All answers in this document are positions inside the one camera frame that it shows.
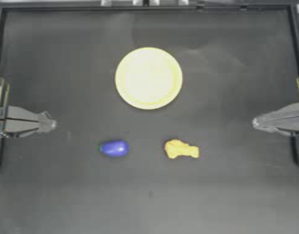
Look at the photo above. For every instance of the yellow plate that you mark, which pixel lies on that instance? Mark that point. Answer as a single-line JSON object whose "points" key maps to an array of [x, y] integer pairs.
{"points": [[149, 78]]}

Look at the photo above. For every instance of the black frame cross bar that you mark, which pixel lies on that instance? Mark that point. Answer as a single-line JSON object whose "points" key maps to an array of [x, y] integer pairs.
{"points": [[74, 6]]}

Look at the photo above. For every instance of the purple toy eggplant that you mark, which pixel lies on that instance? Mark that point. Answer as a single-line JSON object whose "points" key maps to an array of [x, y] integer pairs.
{"points": [[114, 148]]}

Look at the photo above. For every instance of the yellow toy food piece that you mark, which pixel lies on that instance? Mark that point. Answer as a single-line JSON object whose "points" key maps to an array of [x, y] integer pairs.
{"points": [[181, 149]]}

